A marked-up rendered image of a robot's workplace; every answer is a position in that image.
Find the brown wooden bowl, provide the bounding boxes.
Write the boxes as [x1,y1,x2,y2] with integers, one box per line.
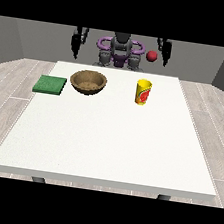
[67,67,109,99]

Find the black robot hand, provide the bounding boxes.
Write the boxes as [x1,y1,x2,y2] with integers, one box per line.
[68,26,90,62]
[153,38,175,69]

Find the yellow cup with melon print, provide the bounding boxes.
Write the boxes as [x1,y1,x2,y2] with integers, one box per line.
[133,77,154,108]

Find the small red ball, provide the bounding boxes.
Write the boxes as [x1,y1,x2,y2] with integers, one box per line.
[144,49,160,64]

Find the green square pad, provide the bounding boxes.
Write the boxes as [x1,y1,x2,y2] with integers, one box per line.
[31,73,68,97]

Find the grey robot trunk purple rings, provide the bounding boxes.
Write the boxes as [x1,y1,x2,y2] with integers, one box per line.
[92,29,150,73]

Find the dark table leg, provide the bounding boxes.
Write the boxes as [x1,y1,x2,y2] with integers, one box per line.
[31,176,47,184]
[155,193,172,202]

